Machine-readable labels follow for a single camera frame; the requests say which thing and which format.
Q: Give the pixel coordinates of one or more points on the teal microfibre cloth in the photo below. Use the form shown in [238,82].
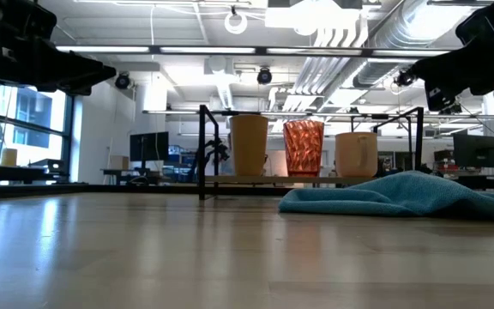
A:
[401,193]

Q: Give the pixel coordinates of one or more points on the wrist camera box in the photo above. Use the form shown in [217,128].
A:
[24,21]
[487,21]

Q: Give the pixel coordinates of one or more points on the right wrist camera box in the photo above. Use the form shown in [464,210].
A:
[487,21]

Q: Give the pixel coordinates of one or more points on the orange translucent faceted tumbler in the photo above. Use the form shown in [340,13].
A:
[303,148]

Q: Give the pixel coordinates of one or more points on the yellow box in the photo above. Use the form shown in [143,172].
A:
[8,158]

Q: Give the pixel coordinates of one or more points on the black ceiling spotlight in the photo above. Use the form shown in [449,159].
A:
[264,76]
[403,79]
[122,80]

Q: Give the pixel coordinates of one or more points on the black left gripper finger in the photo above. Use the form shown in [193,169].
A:
[84,73]
[71,90]

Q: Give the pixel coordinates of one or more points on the cardboard box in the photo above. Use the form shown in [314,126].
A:
[119,163]

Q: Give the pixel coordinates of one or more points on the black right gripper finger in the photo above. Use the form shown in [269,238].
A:
[444,73]
[442,98]

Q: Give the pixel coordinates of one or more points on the black metal rig frame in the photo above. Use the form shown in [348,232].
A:
[58,191]

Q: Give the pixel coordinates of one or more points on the tall yellow plastic cup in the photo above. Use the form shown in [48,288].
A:
[249,146]

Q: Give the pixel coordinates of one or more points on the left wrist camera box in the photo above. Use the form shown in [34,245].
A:
[24,21]

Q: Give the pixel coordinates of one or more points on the black computer monitor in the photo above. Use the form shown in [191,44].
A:
[477,151]
[149,147]

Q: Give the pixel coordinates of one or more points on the silver ventilation duct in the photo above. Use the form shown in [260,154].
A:
[401,26]

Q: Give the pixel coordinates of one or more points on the background black robot arm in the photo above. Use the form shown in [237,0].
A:
[219,151]

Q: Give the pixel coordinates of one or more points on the cream ribbed mug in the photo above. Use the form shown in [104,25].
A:
[354,154]

